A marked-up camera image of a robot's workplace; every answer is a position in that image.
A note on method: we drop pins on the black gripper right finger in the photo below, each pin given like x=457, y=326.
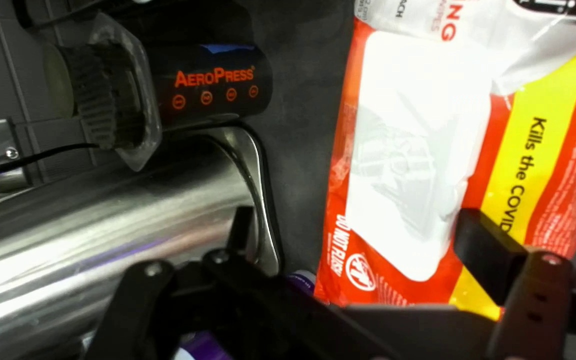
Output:
x=535, y=300

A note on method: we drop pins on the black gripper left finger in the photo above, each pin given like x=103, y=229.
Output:
x=140, y=300

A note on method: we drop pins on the orange wet wipes packet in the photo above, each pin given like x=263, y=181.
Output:
x=420, y=167

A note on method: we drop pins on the stainless steel thermos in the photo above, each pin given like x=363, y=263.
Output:
x=100, y=233

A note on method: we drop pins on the black AeroPress coffee maker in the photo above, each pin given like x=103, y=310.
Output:
x=208, y=81

